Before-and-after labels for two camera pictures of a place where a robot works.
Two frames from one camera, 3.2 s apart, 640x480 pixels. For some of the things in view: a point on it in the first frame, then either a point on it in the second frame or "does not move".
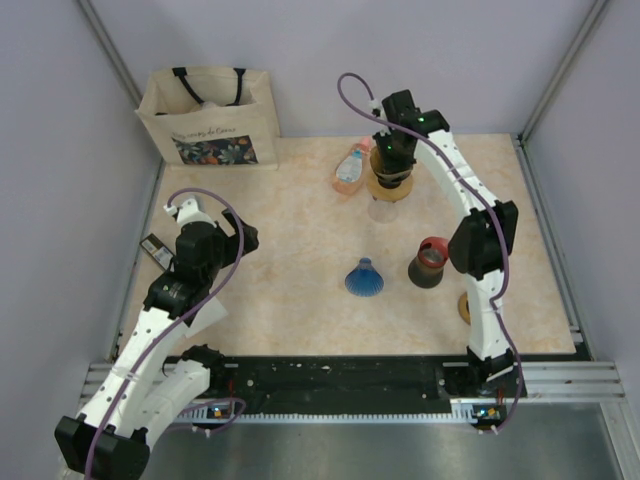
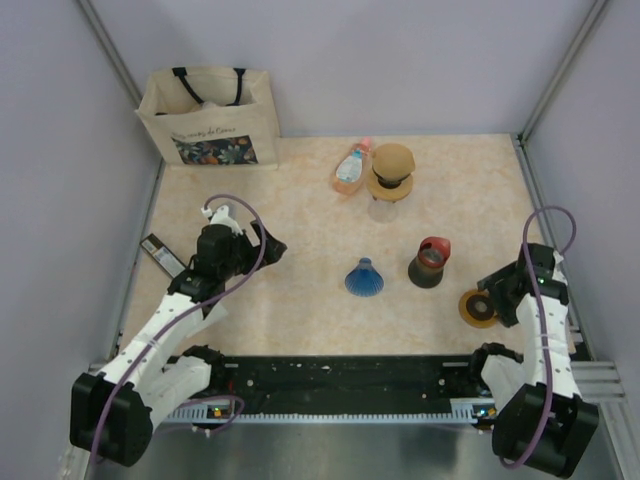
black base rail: [299, 388] does not move
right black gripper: [389, 166] to [494, 284]
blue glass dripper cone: [365, 280] does not move
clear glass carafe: [382, 211] does not move
